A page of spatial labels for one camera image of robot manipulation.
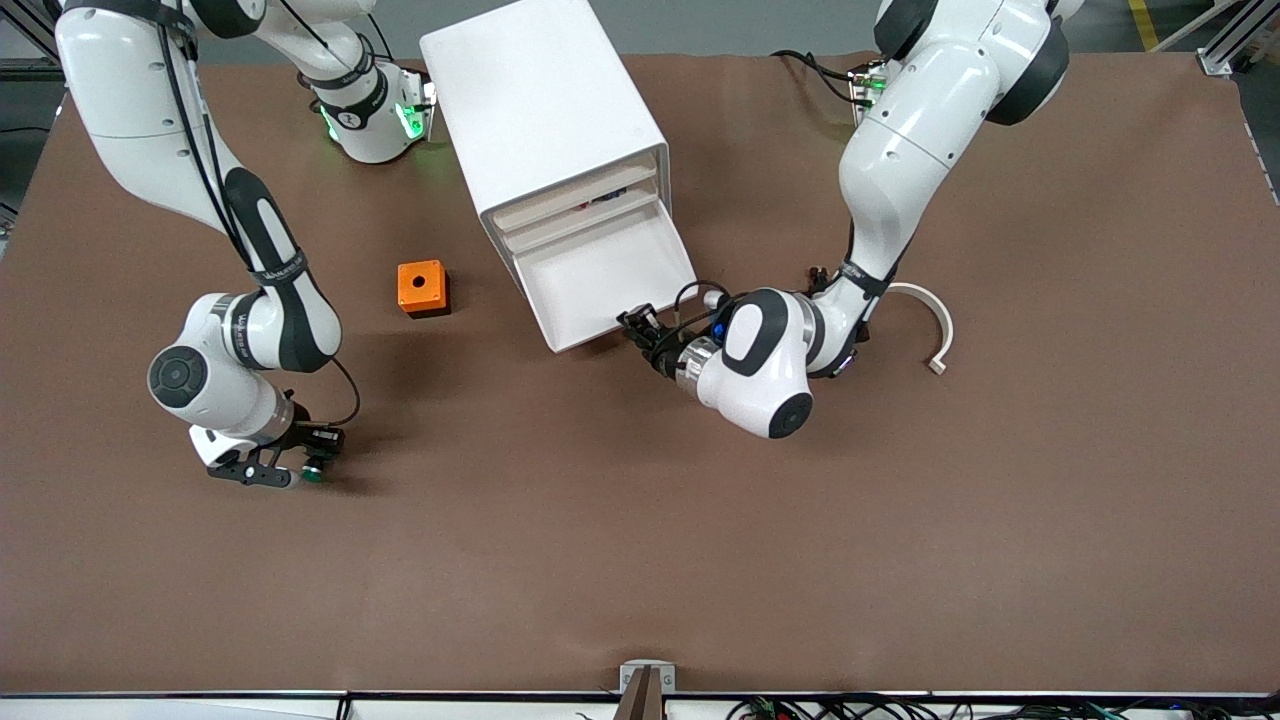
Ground green push button switch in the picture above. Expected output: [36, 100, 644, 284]
[300, 430, 346, 485]

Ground brown table mat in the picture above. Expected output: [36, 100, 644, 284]
[0, 50, 1280, 696]

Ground white curved plastic piece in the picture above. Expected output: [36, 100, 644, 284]
[885, 283, 954, 376]

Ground orange button enclosure box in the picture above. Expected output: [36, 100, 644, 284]
[397, 260, 452, 319]

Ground black arm base cable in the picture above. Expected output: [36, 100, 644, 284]
[770, 48, 863, 103]

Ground grey metal bracket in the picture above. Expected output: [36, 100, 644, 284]
[619, 660, 676, 694]

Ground brown post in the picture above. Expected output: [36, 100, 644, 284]
[612, 667, 666, 720]

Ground aluminium frame profile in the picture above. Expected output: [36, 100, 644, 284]
[0, 0, 71, 86]
[1195, 0, 1280, 77]

